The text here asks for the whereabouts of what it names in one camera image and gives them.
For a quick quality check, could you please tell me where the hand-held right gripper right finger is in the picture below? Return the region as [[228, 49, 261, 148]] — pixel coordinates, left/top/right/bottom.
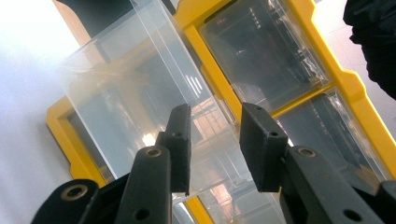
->
[[238, 102, 289, 193]]

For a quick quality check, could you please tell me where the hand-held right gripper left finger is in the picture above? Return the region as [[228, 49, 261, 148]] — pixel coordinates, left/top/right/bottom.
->
[[155, 103, 191, 196]]

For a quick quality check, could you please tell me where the clear plastic parts drawer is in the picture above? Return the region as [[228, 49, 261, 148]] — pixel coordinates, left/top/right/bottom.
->
[[60, 0, 250, 200]]

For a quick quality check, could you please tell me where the yellow black drawer cabinet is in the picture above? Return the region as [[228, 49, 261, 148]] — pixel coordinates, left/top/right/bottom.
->
[[46, 0, 396, 224]]

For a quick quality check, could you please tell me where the set of clear cabinet drawers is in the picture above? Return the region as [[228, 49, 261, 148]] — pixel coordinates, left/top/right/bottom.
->
[[172, 0, 391, 224]]

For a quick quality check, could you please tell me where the dark cloth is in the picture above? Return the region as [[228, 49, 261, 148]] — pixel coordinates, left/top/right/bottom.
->
[[342, 0, 396, 101]]

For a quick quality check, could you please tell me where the dark curtain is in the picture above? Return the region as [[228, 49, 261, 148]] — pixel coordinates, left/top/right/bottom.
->
[[56, 0, 177, 38]]

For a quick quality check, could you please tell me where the tan wooden board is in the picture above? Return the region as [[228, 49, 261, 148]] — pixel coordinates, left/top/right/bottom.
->
[[51, 0, 92, 48]]

